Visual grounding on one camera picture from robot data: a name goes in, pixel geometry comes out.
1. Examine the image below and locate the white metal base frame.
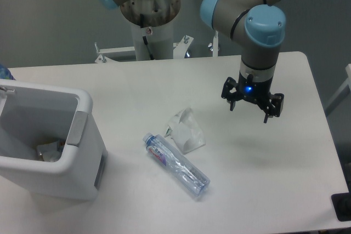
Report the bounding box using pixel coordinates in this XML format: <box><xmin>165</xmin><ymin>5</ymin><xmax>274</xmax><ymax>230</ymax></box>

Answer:
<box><xmin>94</xmin><ymin>31</ymin><xmax>221</xmax><ymax>64</ymax></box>

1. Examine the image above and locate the blue patterned object left edge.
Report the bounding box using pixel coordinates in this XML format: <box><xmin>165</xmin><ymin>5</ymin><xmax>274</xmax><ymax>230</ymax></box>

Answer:
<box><xmin>0</xmin><ymin>64</ymin><xmax>15</xmax><ymax>80</ymax></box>

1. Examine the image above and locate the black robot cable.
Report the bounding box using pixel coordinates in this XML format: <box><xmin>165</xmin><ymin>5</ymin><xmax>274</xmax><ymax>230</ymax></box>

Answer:
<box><xmin>139</xmin><ymin>13</ymin><xmax>155</xmax><ymax>60</ymax></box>

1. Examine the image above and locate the white trash can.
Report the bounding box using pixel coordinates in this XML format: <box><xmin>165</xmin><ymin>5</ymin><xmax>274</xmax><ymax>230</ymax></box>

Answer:
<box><xmin>1</xmin><ymin>79</ymin><xmax>107</xmax><ymax>200</ymax></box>

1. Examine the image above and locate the white frame at right edge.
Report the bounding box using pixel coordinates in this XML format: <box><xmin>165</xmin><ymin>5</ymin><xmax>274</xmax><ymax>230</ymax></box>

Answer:
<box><xmin>324</xmin><ymin>64</ymin><xmax>350</xmax><ymax>116</ymax></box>

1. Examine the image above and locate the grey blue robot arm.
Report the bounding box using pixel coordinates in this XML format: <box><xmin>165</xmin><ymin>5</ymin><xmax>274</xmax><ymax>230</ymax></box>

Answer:
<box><xmin>100</xmin><ymin>0</ymin><xmax>286</xmax><ymax>118</ymax></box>

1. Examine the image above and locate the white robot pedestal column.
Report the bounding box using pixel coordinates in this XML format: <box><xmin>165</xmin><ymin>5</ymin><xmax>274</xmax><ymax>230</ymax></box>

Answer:
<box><xmin>120</xmin><ymin>0</ymin><xmax>182</xmax><ymax>61</ymax></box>

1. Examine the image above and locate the clear plastic water bottle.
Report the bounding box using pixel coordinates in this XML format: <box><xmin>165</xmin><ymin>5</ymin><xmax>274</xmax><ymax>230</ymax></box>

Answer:
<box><xmin>143</xmin><ymin>133</ymin><xmax>211</xmax><ymax>197</ymax></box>

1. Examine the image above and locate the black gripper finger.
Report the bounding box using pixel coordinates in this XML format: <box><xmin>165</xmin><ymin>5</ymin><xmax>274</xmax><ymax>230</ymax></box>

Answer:
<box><xmin>264</xmin><ymin>93</ymin><xmax>284</xmax><ymax>123</ymax></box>
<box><xmin>221</xmin><ymin>77</ymin><xmax>237</xmax><ymax>111</ymax></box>

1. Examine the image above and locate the black clamp at table edge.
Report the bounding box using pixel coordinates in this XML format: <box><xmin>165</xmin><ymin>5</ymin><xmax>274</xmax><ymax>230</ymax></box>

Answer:
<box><xmin>331</xmin><ymin>192</ymin><xmax>350</xmax><ymax>222</ymax></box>

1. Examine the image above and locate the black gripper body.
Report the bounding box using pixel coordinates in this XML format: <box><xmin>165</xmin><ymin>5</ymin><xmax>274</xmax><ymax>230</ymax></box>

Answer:
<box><xmin>236</xmin><ymin>73</ymin><xmax>273</xmax><ymax>109</ymax></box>

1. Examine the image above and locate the white plastic wrapper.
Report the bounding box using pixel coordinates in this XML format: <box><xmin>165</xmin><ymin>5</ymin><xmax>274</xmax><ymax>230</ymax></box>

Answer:
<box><xmin>164</xmin><ymin>107</ymin><xmax>206</xmax><ymax>154</ymax></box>

